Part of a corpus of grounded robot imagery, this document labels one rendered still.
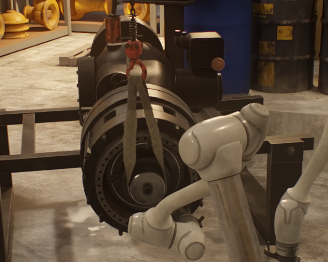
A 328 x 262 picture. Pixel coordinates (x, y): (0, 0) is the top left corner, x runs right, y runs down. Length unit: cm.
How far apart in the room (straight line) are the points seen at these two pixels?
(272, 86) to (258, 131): 369
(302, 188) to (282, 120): 257
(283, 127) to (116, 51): 175
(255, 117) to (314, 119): 315
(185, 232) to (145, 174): 31
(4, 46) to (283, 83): 524
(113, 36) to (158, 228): 82
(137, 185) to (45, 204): 215
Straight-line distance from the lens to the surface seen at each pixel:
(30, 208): 472
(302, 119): 525
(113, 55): 404
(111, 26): 276
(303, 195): 274
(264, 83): 581
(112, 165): 279
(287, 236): 264
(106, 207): 276
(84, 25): 1177
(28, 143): 402
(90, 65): 406
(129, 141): 263
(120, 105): 294
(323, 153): 253
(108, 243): 416
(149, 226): 243
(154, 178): 266
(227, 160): 200
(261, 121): 210
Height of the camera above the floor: 186
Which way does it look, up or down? 18 degrees down
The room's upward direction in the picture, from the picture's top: 1 degrees counter-clockwise
